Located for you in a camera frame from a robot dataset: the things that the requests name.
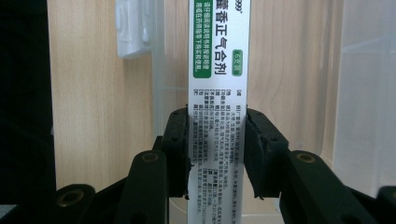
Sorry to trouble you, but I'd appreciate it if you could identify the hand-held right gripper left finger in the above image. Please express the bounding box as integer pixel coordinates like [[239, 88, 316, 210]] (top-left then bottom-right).
[[162, 106, 192, 200]]

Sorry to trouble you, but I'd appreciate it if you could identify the clear plastic storage box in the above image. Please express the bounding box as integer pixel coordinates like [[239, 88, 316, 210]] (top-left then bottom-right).
[[115, 0, 396, 224]]

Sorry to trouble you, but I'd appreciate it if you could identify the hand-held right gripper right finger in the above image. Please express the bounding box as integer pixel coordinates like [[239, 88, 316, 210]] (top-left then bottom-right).
[[244, 107, 290, 200]]

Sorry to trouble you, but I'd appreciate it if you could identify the white green medicine box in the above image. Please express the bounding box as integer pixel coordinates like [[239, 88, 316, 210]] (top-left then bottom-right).
[[186, 0, 251, 224]]

